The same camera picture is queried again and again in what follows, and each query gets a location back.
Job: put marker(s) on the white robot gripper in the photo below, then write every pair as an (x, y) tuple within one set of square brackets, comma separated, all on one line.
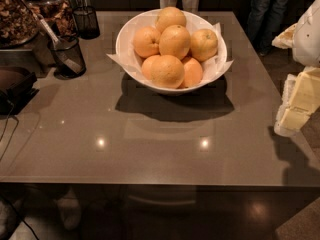
[(308, 39)]

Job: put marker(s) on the front large orange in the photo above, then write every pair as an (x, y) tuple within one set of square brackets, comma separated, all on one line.
[(167, 71)]

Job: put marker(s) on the front left hidden orange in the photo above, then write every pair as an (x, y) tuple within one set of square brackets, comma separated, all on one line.
[(148, 67)]

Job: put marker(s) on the white paper bowl liner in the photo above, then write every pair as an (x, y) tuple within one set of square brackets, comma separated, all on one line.
[(128, 59)]

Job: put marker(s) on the white ceramic bowl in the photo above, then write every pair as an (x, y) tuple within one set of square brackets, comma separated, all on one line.
[(173, 90)]

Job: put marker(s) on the person in dark jeans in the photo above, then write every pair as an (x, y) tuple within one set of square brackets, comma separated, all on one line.
[(264, 22)]

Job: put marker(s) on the black mesh cup far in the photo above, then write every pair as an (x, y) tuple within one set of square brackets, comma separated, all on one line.
[(86, 21)]

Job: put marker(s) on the black mesh cup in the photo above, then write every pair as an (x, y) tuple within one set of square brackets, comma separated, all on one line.
[(68, 57), (86, 21)]

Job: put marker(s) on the black mesh cup near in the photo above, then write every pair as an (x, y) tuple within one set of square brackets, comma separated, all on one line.
[(68, 57)]

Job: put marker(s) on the dark brown appliance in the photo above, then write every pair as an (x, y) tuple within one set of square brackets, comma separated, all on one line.
[(16, 89)]

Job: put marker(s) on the glass jar of snacks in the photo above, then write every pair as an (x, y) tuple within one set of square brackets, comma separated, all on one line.
[(17, 24)]

